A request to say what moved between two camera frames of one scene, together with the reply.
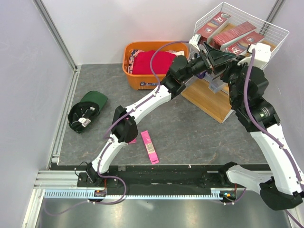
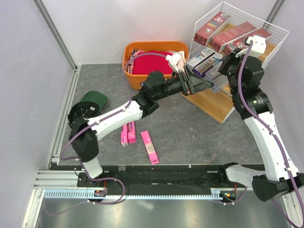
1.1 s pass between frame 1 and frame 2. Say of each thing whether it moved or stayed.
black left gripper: moved
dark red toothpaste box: stayed
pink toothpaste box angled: stayed
